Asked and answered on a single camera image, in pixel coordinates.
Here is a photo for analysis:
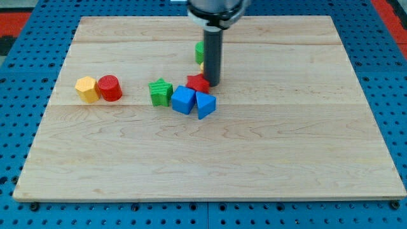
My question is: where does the yellow hexagon block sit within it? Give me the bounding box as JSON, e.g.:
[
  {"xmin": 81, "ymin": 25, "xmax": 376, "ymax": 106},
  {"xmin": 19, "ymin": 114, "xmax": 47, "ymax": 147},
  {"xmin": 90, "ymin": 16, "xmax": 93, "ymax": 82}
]
[{"xmin": 75, "ymin": 76, "xmax": 101, "ymax": 103}]

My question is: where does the wooden board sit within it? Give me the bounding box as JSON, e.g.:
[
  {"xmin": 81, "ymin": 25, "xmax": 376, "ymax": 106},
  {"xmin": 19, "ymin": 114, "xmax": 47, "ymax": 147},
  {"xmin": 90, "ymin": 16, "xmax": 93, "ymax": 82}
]
[{"xmin": 13, "ymin": 16, "xmax": 406, "ymax": 202}]

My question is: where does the red star block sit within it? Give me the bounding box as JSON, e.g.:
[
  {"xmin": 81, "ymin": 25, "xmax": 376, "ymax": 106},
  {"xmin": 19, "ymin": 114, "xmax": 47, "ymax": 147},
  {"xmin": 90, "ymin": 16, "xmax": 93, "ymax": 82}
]
[{"xmin": 186, "ymin": 73, "xmax": 210, "ymax": 94}]

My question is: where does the blue cube block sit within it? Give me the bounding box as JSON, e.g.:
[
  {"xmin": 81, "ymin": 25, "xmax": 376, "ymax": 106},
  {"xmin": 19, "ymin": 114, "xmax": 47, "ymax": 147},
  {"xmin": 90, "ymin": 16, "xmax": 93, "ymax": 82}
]
[{"xmin": 171, "ymin": 85, "xmax": 196, "ymax": 115}]

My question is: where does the red cylinder block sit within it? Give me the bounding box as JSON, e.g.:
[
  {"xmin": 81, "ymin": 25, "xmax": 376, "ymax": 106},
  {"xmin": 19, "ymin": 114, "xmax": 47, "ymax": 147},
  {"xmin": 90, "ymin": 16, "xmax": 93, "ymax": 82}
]
[{"xmin": 98, "ymin": 75, "xmax": 123, "ymax": 102}]

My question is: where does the yellow heart block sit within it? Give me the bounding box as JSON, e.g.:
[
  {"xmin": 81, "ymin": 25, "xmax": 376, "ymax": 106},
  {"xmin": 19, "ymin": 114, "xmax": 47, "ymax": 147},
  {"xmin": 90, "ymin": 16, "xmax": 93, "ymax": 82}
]
[{"xmin": 200, "ymin": 62, "xmax": 204, "ymax": 74}]

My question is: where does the green star block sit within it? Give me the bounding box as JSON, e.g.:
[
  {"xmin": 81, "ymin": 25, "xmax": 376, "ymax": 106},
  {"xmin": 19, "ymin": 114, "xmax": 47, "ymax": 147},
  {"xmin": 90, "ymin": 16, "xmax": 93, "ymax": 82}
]
[{"xmin": 148, "ymin": 78, "xmax": 173, "ymax": 107}]

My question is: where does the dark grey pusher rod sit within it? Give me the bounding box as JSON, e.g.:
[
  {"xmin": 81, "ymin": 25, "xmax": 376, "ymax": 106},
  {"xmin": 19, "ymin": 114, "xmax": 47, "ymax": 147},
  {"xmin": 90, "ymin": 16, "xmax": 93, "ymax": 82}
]
[{"xmin": 203, "ymin": 31, "xmax": 223, "ymax": 87}]

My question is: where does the green cylinder block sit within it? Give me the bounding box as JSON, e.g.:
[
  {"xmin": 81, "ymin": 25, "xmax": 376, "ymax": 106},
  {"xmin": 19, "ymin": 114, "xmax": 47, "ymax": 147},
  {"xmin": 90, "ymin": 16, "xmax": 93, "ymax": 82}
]
[{"xmin": 195, "ymin": 41, "xmax": 204, "ymax": 64}]

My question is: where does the blue triangle block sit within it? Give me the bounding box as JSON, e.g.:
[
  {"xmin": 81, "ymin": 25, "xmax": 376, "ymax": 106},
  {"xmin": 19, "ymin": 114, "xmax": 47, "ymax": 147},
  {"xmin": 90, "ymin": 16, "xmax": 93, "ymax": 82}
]
[{"xmin": 196, "ymin": 92, "xmax": 217, "ymax": 120}]

